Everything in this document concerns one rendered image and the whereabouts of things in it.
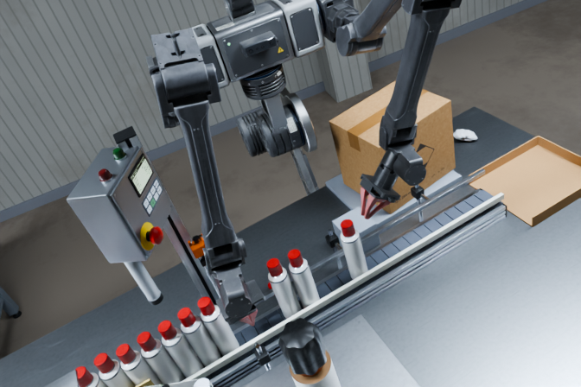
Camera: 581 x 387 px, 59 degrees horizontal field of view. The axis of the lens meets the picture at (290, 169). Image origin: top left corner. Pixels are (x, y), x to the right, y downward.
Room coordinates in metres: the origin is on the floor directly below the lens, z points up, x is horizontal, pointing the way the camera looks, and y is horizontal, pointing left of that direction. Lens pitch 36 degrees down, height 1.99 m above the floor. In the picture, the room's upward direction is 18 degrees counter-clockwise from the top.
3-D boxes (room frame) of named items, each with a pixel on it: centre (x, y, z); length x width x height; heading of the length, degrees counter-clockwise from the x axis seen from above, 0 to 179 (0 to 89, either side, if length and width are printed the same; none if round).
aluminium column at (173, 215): (0.98, 0.32, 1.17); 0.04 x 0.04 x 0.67; 16
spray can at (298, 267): (0.90, 0.06, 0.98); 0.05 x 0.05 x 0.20
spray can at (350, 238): (0.95, -0.10, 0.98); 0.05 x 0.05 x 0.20
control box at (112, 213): (0.91, 0.36, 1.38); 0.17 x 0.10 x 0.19; 161
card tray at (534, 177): (1.13, -0.72, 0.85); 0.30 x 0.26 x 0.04; 106
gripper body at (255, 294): (0.80, 0.20, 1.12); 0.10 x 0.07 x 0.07; 106
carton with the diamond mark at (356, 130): (1.34, -0.35, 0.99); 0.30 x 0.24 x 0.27; 114
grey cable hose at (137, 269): (0.91, 0.42, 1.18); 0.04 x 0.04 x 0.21
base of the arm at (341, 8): (1.33, -0.27, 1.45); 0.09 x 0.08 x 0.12; 99
